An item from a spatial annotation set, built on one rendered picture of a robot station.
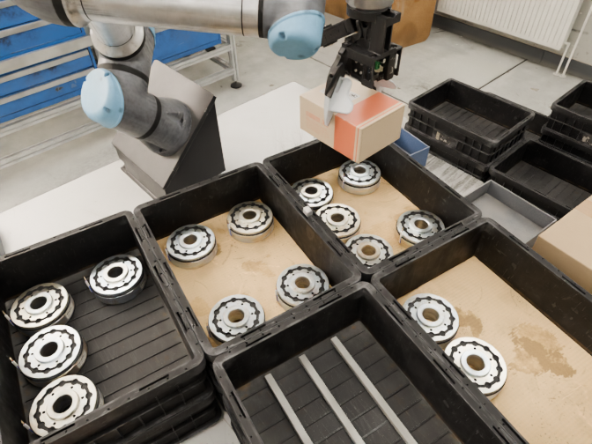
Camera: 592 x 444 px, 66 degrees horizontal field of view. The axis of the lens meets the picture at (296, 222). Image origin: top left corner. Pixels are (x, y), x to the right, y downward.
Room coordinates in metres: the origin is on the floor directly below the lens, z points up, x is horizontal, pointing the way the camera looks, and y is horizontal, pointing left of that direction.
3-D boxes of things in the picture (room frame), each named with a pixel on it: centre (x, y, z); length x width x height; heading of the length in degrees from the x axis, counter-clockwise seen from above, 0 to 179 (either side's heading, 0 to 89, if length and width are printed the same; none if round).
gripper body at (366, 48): (0.75, -0.13, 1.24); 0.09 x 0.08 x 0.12; 41
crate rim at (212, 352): (0.59, 0.11, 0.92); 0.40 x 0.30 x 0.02; 30
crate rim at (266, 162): (0.74, -0.15, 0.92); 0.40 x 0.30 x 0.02; 30
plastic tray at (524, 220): (0.80, -0.49, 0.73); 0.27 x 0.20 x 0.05; 126
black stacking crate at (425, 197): (0.74, -0.15, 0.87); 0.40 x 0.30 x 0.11; 30
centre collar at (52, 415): (0.31, 0.37, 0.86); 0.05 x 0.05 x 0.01
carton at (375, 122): (0.77, -0.11, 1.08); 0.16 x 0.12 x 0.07; 41
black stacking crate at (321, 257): (0.59, 0.11, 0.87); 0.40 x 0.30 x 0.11; 30
